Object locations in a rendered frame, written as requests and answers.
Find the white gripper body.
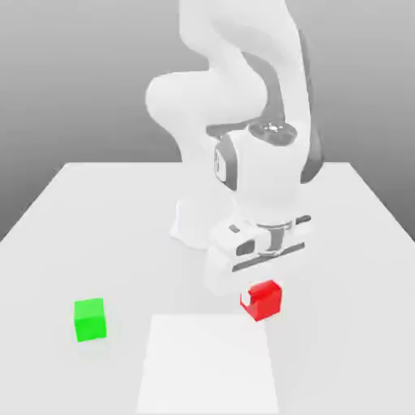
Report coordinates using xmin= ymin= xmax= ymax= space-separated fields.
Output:
xmin=204 ymin=241 xmax=308 ymax=297

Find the small red cube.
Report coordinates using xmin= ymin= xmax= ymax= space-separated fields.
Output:
xmin=239 ymin=279 xmax=282 ymax=323

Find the small green cube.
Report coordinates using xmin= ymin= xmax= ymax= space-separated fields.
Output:
xmin=74 ymin=297 xmax=108 ymax=343

